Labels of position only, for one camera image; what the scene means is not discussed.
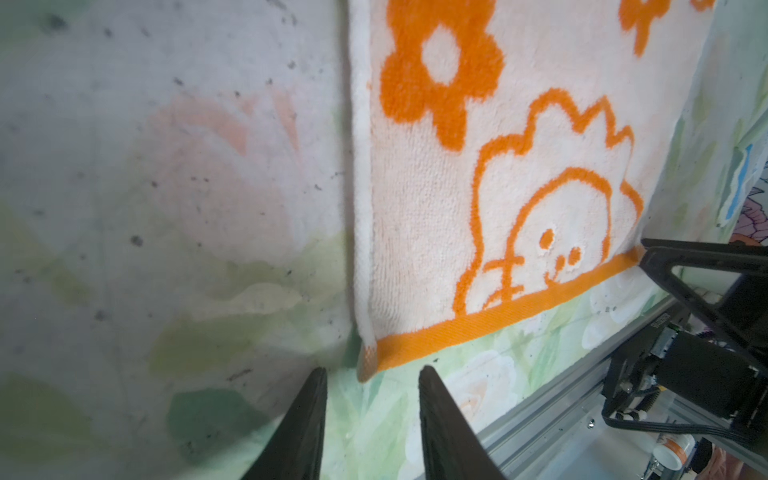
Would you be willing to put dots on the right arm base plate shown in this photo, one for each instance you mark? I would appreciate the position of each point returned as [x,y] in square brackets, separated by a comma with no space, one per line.
[696,369]

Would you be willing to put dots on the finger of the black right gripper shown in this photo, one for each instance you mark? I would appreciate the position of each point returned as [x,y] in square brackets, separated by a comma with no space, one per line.
[740,318]

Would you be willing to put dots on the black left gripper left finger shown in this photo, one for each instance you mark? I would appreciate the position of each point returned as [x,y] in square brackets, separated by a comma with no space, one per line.
[295,449]

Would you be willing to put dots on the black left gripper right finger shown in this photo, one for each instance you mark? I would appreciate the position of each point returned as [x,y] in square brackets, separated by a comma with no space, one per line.
[451,450]

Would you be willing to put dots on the orange white towel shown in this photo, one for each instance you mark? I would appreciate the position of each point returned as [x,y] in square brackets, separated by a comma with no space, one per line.
[505,155]

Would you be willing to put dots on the aluminium front rail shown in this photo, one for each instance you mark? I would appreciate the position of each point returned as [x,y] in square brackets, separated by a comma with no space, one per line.
[558,432]

